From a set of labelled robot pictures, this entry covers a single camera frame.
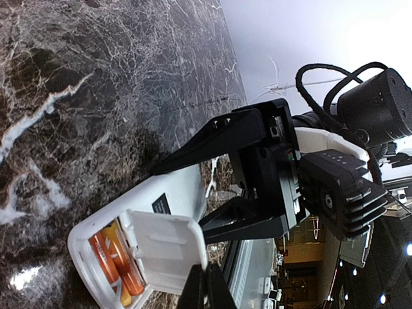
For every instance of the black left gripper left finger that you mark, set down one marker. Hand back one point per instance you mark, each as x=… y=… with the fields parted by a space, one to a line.
x=194 y=291

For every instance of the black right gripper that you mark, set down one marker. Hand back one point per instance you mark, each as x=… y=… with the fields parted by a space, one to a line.
x=268 y=153

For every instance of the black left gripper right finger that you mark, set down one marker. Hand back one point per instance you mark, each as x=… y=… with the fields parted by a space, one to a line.
x=218 y=293

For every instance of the white battery cover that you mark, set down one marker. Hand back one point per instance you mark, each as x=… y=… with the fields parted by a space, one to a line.
x=167 y=246

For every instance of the white remote control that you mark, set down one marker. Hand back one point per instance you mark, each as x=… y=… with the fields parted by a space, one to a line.
x=178 y=193

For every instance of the orange AA battery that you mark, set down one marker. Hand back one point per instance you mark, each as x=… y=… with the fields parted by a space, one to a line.
x=117 y=251
x=106 y=263

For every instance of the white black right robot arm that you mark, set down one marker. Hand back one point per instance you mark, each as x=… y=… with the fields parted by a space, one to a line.
x=370 y=107

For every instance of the black front rail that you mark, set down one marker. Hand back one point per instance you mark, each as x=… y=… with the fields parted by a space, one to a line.
x=235 y=267

